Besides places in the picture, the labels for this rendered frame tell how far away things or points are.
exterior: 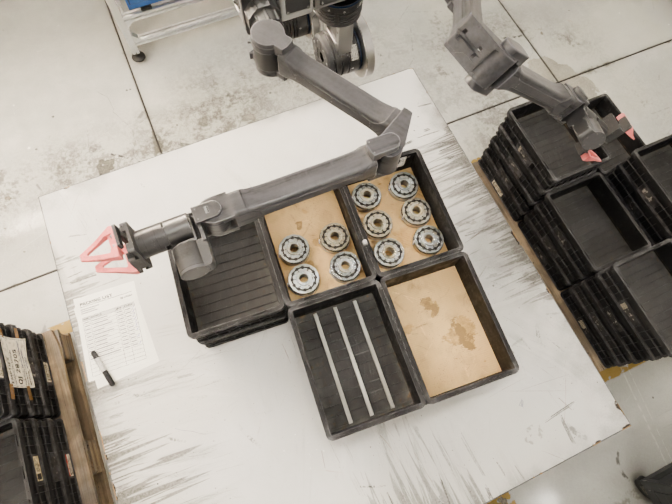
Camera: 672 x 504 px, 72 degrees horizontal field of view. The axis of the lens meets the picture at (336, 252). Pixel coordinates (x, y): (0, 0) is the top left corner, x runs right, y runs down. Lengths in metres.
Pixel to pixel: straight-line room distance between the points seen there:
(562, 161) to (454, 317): 1.09
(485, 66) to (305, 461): 1.24
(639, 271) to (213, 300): 1.73
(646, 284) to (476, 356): 0.98
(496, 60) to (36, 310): 2.38
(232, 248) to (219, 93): 1.57
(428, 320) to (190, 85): 2.13
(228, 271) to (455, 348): 0.78
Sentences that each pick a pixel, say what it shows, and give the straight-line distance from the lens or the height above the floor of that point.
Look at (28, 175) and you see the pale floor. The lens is 3.10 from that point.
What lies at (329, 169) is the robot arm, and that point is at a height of 1.48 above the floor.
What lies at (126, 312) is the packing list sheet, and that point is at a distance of 1.78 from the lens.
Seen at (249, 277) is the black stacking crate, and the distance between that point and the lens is 1.56.
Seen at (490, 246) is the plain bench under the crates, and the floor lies 0.70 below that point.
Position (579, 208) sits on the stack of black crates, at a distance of 2.45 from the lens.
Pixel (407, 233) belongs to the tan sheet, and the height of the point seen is 0.83.
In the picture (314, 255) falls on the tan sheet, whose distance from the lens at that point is 1.57.
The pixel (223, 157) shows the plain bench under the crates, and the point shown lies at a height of 0.70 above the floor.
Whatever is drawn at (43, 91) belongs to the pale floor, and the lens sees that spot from 3.38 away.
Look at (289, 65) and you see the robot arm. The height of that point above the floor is 1.47.
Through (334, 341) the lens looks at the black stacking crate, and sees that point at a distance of 1.50.
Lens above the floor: 2.31
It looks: 70 degrees down
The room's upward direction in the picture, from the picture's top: 5 degrees clockwise
